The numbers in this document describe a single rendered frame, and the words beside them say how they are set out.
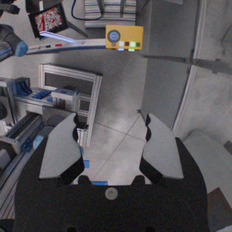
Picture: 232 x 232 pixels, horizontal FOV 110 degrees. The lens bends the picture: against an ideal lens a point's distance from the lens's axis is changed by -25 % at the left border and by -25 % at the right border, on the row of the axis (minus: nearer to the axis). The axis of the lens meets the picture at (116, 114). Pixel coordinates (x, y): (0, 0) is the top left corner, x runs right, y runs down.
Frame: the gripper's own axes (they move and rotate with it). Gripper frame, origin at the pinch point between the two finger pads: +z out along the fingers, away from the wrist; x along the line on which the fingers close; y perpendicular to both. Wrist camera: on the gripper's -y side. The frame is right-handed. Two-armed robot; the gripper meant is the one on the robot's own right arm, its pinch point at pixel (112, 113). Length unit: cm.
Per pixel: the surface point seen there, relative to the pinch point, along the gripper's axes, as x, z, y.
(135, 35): 9.3, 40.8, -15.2
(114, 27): 0.4, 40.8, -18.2
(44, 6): -24.6, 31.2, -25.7
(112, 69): -2, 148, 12
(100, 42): -8, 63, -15
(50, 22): -40, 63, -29
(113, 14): -1, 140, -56
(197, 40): 45, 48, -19
